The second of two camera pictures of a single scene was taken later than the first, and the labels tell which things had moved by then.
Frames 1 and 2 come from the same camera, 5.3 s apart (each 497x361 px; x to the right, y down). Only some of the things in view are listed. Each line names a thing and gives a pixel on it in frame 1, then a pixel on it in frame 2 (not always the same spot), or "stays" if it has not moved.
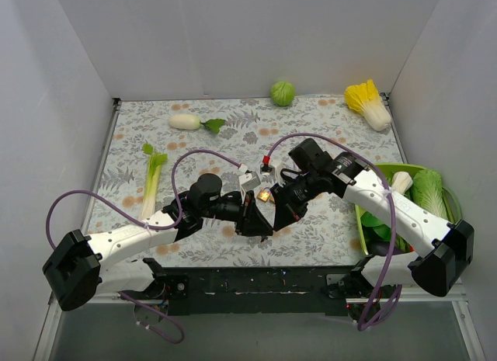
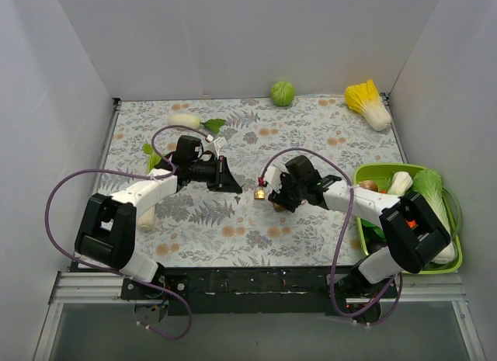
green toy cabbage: [283, 93] stays
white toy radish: [189, 122] stays
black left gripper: [244, 212] -> [221, 173]
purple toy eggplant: [378, 248] stays
